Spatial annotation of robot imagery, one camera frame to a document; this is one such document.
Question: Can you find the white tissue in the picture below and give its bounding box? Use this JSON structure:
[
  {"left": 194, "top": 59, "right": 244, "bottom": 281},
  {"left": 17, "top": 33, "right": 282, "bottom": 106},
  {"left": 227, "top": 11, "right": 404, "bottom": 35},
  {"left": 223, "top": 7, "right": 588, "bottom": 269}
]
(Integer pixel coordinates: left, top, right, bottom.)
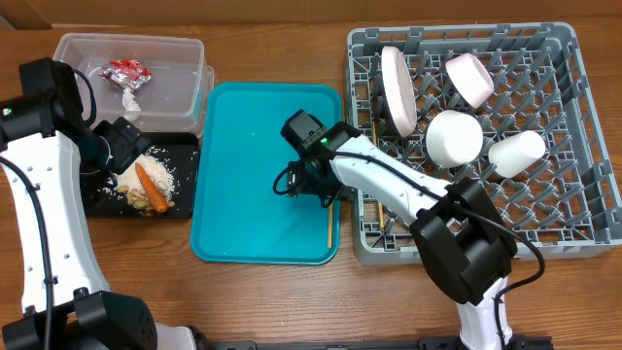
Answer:
[{"left": 121, "top": 87, "right": 142, "bottom": 123}]

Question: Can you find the wooden chopstick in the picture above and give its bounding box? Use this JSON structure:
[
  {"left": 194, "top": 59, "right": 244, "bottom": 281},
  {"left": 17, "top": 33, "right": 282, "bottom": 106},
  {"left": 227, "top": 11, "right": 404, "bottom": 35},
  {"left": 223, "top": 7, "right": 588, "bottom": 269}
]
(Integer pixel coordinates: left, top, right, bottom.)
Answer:
[
  {"left": 371, "top": 120, "right": 385, "bottom": 233},
  {"left": 328, "top": 204, "right": 333, "bottom": 249}
]

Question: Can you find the orange carrot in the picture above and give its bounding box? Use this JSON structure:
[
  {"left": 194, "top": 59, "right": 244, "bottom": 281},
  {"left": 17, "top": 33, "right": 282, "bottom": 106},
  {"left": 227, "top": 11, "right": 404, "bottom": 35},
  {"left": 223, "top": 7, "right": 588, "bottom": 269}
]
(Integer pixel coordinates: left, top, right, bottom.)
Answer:
[{"left": 134, "top": 162, "right": 168, "bottom": 214}]

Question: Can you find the red foil wrapper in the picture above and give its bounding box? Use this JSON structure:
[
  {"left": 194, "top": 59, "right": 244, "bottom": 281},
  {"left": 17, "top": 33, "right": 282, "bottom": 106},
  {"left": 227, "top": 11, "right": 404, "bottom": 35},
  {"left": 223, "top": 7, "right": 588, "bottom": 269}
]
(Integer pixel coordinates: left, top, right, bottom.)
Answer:
[{"left": 98, "top": 59, "right": 153, "bottom": 92}]

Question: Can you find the white plate with food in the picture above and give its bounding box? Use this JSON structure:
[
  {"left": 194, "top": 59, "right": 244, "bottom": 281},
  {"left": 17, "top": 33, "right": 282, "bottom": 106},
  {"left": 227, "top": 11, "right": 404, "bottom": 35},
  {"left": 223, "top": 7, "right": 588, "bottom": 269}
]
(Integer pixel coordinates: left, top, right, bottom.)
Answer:
[{"left": 381, "top": 46, "right": 417, "bottom": 137}]

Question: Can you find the pale green bowl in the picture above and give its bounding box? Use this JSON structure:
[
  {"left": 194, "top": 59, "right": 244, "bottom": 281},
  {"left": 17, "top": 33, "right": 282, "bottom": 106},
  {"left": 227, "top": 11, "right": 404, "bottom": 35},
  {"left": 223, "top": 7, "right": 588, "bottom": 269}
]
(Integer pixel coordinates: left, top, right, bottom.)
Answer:
[{"left": 425, "top": 110, "right": 483, "bottom": 168}]

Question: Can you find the pink bowl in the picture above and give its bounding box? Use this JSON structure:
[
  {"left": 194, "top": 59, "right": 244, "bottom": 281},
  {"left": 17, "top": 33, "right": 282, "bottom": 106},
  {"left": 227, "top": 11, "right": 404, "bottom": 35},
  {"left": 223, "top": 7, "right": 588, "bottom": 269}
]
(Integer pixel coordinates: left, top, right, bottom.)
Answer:
[{"left": 445, "top": 53, "right": 494, "bottom": 108}]

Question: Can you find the white cup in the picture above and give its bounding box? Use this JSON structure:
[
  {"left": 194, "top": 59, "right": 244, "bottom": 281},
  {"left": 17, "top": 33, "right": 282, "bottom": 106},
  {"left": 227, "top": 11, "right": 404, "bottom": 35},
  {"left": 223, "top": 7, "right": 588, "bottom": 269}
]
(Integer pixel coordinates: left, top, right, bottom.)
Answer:
[{"left": 488, "top": 130, "right": 546, "bottom": 178}]

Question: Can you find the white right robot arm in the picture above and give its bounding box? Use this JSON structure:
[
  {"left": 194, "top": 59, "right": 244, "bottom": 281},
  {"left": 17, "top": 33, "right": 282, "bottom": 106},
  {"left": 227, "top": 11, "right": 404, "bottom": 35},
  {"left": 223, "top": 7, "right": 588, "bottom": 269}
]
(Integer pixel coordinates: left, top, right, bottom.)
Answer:
[{"left": 273, "top": 110, "right": 517, "bottom": 349}]

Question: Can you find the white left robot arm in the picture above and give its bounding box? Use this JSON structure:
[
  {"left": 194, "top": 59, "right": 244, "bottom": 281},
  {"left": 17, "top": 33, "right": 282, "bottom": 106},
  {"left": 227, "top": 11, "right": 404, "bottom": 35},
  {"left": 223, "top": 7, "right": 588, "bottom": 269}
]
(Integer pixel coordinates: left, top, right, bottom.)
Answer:
[{"left": 1, "top": 57, "right": 211, "bottom": 349}]

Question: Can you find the grey dishwasher rack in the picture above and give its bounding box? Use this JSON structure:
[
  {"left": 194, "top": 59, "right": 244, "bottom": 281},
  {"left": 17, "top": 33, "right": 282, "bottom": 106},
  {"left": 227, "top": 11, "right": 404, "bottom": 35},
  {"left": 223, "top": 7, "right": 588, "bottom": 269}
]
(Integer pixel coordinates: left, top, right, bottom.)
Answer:
[{"left": 346, "top": 22, "right": 621, "bottom": 260}]

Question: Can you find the rice and peanut pile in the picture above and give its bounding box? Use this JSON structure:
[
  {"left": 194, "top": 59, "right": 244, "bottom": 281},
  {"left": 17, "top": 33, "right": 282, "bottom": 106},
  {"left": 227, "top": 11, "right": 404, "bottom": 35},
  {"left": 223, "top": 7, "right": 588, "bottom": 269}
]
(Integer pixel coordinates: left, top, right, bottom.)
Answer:
[{"left": 99, "top": 146, "right": 176, "bottom": 216}]

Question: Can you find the black tray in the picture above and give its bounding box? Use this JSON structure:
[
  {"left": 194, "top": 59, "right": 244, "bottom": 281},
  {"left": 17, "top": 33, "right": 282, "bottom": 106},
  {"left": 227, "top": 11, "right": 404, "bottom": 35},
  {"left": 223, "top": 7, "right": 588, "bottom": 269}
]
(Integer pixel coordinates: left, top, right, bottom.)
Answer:
[{"left": 82, "top": 132, "right": 200, "bottom": 220}]

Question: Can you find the clear plastic bin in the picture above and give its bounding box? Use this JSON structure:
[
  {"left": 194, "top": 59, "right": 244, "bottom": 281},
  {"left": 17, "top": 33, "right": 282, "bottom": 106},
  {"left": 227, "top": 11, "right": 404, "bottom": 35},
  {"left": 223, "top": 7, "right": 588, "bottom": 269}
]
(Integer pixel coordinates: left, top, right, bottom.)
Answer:
[{"left": 52, "top": 33, "right": 214, "bottom": 136}]

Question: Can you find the teal serving tray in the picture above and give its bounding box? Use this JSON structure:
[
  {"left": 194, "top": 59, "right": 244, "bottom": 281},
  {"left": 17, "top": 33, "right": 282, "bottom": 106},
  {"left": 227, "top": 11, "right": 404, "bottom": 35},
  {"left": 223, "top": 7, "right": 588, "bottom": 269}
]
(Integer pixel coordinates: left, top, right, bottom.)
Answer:
[{"left": 190, "top": 82, "right": 342, "bottom": 265}]

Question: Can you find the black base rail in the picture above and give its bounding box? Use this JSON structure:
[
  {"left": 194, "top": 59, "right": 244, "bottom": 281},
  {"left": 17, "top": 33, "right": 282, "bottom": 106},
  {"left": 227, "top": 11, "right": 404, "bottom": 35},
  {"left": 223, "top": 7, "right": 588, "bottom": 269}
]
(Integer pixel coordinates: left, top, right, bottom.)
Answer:
[{"left": 198, "top": 334, "right": 554, "bottom": 350}]

